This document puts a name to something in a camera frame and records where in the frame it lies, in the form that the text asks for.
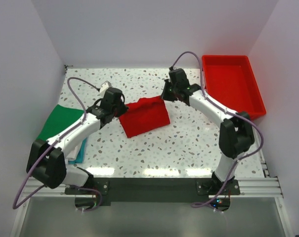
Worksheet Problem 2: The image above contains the red t shirt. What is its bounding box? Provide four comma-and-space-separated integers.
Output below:
119, 96, 170, 138

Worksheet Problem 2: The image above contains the red plastic bin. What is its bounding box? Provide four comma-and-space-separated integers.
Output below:
202, 55, 266, 120

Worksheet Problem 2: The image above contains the teal folded t shirt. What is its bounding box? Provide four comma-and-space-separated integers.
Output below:
67, 138, 87, 164

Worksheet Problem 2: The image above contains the purple cable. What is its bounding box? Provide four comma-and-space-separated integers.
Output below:
12, 77, 105, 213
169, 51, 265, 208

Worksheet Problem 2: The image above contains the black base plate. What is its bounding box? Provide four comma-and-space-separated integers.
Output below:
65, 178, 241, 209

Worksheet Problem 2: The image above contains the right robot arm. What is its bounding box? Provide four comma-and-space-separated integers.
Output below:
161, 67, 255, 194

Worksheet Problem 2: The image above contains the aluminium frame rail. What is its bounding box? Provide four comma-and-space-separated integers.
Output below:
23, 118, 285, 198

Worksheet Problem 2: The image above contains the green folded t shirt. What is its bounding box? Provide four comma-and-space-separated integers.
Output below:
37, 105, 84, 141

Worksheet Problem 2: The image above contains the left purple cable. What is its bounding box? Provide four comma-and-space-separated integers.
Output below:
12, 77, 105, 213

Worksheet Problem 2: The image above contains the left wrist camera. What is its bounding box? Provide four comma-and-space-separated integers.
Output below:
99, 81, 112, 97

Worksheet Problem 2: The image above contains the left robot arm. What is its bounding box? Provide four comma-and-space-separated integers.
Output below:
26, 87, 128, 194

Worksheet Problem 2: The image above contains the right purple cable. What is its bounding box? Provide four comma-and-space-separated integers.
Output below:
169, 51, 265, 208

